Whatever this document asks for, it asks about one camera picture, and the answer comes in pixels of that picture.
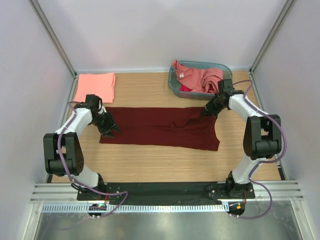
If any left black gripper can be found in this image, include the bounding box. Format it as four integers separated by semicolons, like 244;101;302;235
90;111;121;138

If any dark red t shirt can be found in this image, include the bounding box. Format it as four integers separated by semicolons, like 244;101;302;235
99;107;220;152

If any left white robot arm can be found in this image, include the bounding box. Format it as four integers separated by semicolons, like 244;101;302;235
43;94;121;200

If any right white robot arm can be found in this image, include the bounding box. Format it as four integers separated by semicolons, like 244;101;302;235
201;79;282;199

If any crumpled pink t shirt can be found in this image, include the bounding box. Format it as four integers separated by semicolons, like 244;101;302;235
172;60;223;94

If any bright red t shirt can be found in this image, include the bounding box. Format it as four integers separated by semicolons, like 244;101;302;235
179;85;192;92

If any teal plastic basket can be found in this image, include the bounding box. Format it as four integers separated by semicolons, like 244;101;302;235
168;60;233;100

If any folded salmon pink t shirt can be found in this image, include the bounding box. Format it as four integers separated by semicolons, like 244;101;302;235
73;72;116;104

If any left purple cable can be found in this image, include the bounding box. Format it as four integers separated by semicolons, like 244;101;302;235
57;100;130;218

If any purple cable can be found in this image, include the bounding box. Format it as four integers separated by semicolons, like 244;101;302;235
57;100;130;218
226;79;288;219

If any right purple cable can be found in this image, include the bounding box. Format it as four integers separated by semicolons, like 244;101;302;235
226;79;288;219

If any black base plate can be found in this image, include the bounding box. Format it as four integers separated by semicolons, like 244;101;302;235
77;182;256;206

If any aluminium front rail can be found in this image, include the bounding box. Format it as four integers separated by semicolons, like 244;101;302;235
29;180;304;204

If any white slotted cable duct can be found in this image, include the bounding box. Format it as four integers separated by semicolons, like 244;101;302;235
42;202;229;214

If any left aluminium corner post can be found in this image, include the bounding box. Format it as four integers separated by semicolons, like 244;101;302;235
29;0;78;77

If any aluminium corner post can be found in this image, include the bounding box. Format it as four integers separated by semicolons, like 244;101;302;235
249;0;296;75
29;0;78;77

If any right aluminium corner post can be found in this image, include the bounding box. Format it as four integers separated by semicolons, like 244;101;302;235
249;0;296;75

